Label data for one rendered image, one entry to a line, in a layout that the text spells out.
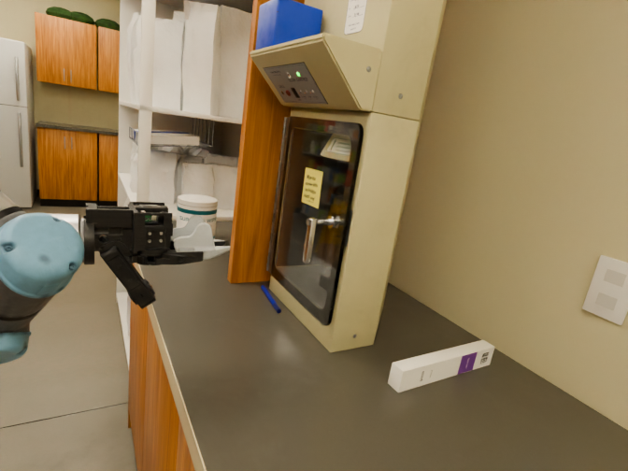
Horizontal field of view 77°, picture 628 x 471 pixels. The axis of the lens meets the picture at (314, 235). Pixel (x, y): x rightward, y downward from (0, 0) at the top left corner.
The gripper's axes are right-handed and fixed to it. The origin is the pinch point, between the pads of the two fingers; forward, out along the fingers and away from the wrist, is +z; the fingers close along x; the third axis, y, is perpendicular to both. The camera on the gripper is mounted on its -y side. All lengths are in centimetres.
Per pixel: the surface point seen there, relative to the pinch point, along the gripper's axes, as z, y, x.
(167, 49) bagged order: 13, 46, 134
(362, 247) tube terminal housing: 26.0, 1.6, -5.7
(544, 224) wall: 66, 9, -16
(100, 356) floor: -13, -115, 153
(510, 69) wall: 66, 41, 2
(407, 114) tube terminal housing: 30.9, 26.8, -5.6
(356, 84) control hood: 18.8, 29.8, -5.6
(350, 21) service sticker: 23.0, 41.7, 5.6
